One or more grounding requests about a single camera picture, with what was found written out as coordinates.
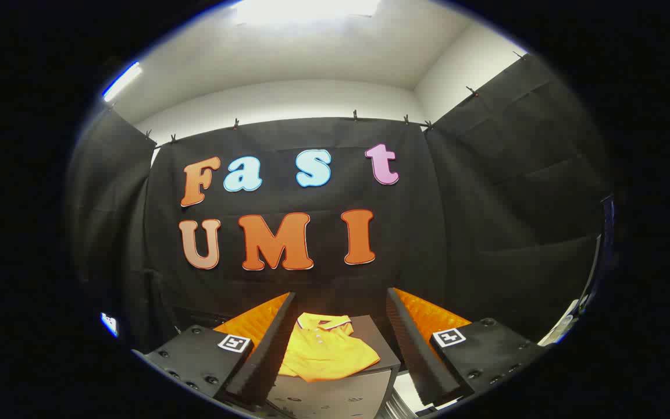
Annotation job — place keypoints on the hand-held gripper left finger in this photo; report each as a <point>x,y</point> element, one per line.
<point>265,355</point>

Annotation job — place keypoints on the black backdrop cloth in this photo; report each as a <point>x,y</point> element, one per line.
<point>486,192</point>

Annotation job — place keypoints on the yellow polo shirt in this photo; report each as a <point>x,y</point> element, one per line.
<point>323,355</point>

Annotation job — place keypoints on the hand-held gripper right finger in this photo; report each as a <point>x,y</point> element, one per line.
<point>413,355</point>

